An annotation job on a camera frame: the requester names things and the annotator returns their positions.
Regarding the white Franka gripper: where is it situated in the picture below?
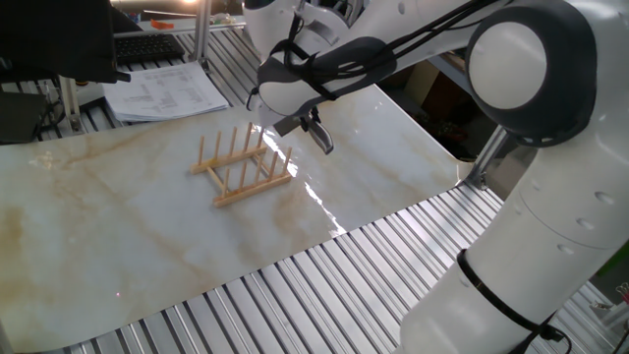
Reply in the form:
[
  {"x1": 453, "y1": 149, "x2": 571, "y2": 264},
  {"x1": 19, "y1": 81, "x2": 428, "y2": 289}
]
[{"x1": 256, "y1": 107, "x2": 321, "y2": 134}]

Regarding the black band with plug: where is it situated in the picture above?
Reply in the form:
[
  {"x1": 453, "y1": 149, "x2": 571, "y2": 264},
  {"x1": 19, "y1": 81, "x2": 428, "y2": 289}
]
[{"x1": 455, "y1": 248, "x2": 574, "y2": 354}]

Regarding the dark box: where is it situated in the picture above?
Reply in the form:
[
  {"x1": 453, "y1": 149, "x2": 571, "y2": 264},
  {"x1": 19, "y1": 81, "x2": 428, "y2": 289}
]
[{"x1": 0, "y1": 90, "x2": 49, "y2": 147}]

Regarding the printed paper stack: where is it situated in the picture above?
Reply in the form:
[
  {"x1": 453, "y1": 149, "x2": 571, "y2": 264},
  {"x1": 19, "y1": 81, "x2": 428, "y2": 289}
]
[{"x1": 101, "y1": 60, "x2": 231, "y2": 124}]

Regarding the wooden peg knife rack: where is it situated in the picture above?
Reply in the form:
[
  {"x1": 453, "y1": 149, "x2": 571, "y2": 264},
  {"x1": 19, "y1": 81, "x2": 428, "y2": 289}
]
[{"x1": 190, "y1": 121, "x2": 295, "y2": 208}]

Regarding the black screen panel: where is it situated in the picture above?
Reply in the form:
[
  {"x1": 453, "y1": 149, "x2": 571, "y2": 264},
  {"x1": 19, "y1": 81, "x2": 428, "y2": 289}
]
[{"x1": 0, "y1": 0, "x2": 133, "y2": 86}]

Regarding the steel cleaver knife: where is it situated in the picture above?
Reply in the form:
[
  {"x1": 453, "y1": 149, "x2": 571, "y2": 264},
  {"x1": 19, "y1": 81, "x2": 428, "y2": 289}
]
[{"x1": 271, "y1": 113, "x2": 336, "y2": 155}]

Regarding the marble pattern board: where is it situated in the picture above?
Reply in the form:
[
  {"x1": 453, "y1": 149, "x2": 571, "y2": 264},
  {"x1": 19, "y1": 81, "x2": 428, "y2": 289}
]
[{"x1": 0, "y1": 83, "x2": 474, "y2": 354}]

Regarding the green mat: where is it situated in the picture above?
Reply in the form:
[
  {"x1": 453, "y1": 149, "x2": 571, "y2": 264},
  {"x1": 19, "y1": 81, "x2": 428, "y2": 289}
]
[{"x1": 587, "y1": 240, "x2": 629, "y2": 279}]

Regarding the aluminium frame post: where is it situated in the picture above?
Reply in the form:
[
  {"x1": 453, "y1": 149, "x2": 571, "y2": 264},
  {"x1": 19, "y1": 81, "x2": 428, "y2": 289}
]
[
  {"x1": 189, "y1": 0, "x2": 214, "y2": 64},
  {"x1": 463, "y1": 125, "x2": 511, "y2": 192},
  {"x1": 57, "y1": 76, "x2": 84, "y2": 133}
]

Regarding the black keyboard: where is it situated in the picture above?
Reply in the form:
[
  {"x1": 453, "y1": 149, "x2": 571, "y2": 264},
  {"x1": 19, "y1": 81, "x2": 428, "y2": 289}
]
[{"x1": 113, "y1": 32, "x2": 187, "y2": 66}]

